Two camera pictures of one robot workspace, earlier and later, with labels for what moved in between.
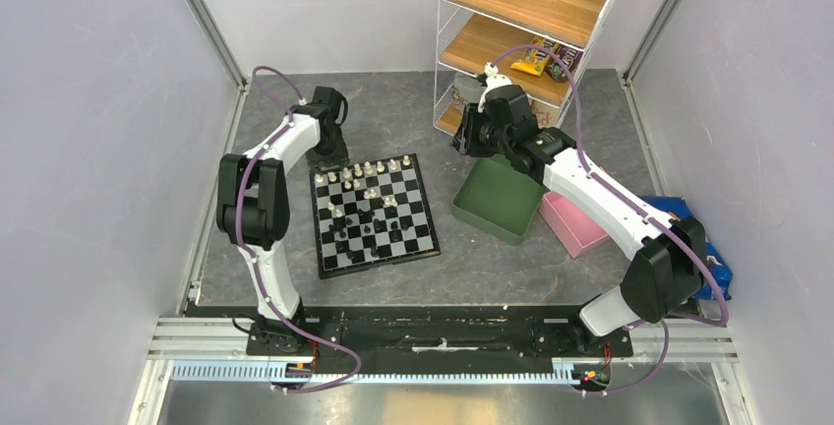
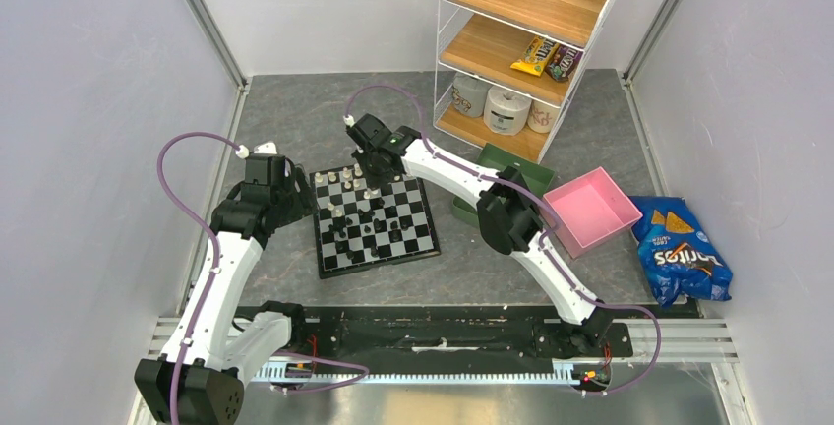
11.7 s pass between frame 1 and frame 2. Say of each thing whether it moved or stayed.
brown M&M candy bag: stayed
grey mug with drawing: stayed
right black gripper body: moved
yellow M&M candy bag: stayed
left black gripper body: moved
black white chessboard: stayed
